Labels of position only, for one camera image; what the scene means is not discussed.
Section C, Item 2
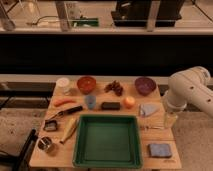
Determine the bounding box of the yellow-orange apple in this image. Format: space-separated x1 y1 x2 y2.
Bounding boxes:
123 96 136 109

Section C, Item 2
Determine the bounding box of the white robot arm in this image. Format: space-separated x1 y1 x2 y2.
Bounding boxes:
162 66 213 129

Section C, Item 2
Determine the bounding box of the crumpled light blue cloth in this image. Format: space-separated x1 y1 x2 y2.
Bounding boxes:
139 103 159 117

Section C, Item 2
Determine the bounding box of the silver fork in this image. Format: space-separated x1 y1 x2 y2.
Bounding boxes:
139 125 164 131

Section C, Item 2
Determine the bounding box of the blue folded cloth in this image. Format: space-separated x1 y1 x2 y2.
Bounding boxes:
148 143 172 158

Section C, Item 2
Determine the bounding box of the purple bowl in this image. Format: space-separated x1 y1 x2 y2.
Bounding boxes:
135 77 156 96

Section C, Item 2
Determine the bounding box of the bunch of dark grapes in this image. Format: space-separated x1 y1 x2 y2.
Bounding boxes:
104 80 123 96

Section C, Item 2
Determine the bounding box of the black rectangular sponge block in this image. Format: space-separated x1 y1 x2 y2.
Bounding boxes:
101 102 121 110

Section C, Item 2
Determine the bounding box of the green plastic tray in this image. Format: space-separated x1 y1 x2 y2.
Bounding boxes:
73 115 143 169

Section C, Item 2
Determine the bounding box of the light blue cup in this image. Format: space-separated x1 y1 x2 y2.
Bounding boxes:
85 95 96 110

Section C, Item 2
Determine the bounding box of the orange-red bowl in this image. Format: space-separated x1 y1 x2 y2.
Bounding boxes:
77 76 96 94

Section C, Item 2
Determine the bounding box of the black machine on shelf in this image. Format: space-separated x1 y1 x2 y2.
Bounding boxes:
111 0 185 27

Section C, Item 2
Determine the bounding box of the orange carrot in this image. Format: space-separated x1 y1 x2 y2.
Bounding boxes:
53 98 76 107

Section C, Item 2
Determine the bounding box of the small black square tin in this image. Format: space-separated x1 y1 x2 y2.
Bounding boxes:
43 120 58 132

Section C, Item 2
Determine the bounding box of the green board on shelf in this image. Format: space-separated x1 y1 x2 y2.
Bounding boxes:
71 18 99 27

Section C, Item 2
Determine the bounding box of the small metal cup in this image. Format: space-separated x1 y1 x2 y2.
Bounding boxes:
38 137 54 153

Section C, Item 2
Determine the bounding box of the black handled knife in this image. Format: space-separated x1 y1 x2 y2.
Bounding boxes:
48 106 83 120

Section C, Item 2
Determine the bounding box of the black chair frame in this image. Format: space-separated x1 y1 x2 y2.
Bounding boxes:
0 129 38 171

